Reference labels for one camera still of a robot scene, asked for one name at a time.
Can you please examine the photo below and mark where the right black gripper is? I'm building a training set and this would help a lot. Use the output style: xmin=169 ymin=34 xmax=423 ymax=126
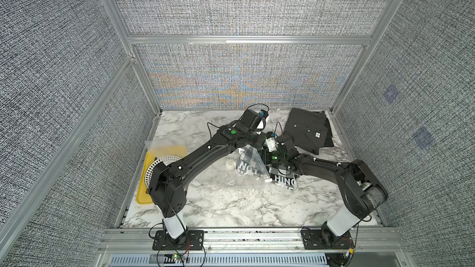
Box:
xmin=250 ymin=148 xmax=288 ymax=166

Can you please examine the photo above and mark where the black white plaid shirt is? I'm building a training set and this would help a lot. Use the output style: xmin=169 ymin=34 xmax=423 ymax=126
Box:
xmin=235 ymin=147 xmax=298 ymax=190

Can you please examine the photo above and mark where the clear plastic vacuum bag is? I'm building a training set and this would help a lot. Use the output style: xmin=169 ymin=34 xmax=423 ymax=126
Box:
xmin=147 ymin=134 xmax=251 ymax=191

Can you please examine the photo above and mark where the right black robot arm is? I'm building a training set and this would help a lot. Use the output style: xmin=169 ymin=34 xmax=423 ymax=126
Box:
xmin=259 ymin=134 xmax=388 ymax=245

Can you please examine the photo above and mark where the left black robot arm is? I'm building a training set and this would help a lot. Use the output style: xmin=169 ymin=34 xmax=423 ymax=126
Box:
xmin=147 ymin=108 xmax=268 ymax=241

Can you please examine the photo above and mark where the dark striped folded shirt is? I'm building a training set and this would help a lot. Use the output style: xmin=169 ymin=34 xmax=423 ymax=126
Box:
xmin=284 ymin=108 xmax=334 ymax=155

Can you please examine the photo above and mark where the white vacuum bag valve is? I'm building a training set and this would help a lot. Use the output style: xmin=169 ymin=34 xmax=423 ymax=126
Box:
xmin=225 ymin=160 xmax=236 ymax=170

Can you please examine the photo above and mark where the white patterned plate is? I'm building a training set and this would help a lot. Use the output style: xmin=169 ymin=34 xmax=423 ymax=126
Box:
xmin=143 ymin=155 xmax=181 ymax=189

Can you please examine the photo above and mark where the yellow plastic tray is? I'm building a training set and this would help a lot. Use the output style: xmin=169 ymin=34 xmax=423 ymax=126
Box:
xmin=136 ymin=146 xmax=188 ymax=205

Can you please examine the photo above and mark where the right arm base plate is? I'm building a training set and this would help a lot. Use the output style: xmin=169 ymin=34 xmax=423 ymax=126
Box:
xmin=300 ymin=227 xmax=353 ymax=250

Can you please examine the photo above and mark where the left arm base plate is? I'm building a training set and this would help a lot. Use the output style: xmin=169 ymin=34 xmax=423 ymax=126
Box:
xmin=152 ymin=230 xmax=205 ymax=251

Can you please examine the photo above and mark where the white slotted cable duct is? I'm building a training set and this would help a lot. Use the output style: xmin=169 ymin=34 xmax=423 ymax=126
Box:
xmin=109 ymin=253 xmax=329 ymax=267

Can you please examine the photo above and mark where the aluminium front rail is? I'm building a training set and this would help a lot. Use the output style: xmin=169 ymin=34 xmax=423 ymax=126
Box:
xmin=97 ymin=226 xmax=408 ymax=254

